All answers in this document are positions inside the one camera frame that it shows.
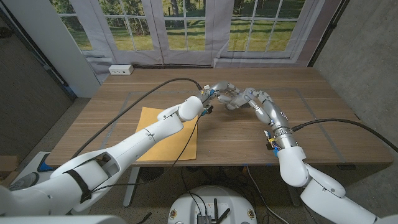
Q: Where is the clear plastic syringe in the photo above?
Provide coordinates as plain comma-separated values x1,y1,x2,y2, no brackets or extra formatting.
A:
224,93,252,111

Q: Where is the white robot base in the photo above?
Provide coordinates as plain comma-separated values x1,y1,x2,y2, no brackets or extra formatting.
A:
167,185,257,224

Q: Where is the white power strip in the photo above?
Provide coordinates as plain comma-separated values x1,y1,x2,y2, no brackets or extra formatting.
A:
108,64,134,76

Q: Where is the white table leg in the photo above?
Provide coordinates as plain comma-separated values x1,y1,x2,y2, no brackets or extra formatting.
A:
123,167,141,208

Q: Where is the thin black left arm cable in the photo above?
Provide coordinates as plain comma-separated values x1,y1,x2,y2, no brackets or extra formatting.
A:
91,114,201,192

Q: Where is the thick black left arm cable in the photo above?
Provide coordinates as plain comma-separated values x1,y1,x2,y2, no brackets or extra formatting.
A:
71,77,203,224

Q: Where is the white upright panel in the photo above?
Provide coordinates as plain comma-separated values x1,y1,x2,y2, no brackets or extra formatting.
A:
2,0,102,98

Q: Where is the printed window backdrop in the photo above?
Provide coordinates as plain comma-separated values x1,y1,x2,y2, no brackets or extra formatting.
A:
49,0,343,75

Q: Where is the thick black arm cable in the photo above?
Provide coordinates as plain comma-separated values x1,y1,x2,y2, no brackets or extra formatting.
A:
71,77,203,224
290,118,398,153

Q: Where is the white floor cable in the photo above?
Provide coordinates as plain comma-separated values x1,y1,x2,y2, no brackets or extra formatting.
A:
245,166,290,224

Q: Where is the grey table leg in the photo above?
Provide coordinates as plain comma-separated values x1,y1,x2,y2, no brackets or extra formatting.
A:
281,165,301,208

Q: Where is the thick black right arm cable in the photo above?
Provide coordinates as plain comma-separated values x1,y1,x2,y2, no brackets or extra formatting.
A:
290,118,398,153

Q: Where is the yellow manila envelope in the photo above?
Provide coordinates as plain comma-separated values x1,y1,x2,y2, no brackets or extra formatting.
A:
136,106,199,162

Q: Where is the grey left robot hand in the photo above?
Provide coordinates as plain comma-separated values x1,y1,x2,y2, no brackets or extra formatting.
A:
200,81,246,111

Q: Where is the black round fan base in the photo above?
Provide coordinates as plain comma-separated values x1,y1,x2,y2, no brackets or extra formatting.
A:
139,166,165,183

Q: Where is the slanted black antenna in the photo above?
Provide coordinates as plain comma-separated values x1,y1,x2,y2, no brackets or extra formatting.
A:
216,207,231,224

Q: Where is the black backdrop stand pole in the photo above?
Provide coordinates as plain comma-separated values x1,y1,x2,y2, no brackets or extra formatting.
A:
307,0,351,68

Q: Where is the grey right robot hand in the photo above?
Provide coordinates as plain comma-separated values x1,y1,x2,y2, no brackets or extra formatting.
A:
238,87,299,152

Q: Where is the white grey sneaker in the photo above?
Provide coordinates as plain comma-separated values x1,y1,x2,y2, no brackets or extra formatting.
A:
7,172,40,191

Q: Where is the brown cardboard box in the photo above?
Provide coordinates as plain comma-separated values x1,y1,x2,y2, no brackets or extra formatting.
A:
0,155,19,184

